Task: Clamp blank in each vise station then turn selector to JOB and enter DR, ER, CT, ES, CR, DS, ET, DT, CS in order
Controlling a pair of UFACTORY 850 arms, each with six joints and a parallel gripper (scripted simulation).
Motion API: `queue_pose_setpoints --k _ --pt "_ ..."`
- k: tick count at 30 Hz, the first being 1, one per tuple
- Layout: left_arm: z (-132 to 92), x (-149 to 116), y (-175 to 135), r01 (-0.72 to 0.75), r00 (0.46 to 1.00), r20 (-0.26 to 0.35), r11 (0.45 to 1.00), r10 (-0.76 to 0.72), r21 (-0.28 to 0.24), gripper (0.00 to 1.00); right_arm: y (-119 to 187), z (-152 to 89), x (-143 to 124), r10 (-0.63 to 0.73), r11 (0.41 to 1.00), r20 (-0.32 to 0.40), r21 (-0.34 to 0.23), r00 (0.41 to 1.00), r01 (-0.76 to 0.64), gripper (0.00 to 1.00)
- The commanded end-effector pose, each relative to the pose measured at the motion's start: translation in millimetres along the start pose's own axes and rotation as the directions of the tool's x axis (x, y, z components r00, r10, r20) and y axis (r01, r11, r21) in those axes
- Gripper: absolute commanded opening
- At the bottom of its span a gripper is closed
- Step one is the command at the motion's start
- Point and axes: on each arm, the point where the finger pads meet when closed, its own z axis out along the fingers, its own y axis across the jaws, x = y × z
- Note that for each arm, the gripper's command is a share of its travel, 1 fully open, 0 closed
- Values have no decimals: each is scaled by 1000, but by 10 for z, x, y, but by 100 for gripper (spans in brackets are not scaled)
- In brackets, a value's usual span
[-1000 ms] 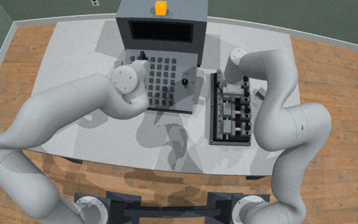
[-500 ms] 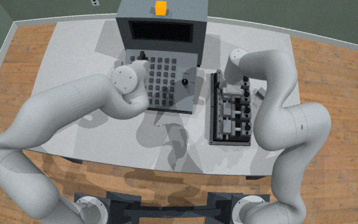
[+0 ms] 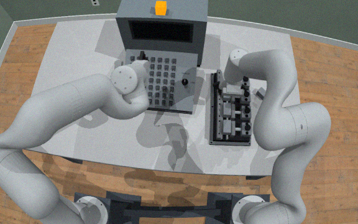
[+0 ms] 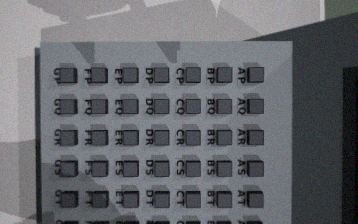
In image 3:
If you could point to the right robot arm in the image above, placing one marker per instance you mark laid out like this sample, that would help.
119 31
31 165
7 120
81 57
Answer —
301 130

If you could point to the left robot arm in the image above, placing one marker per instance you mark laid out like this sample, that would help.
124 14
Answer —
41 116

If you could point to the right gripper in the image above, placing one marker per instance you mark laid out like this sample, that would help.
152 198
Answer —
222 84

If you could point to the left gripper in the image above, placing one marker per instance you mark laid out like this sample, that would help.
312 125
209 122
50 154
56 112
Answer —
143 61

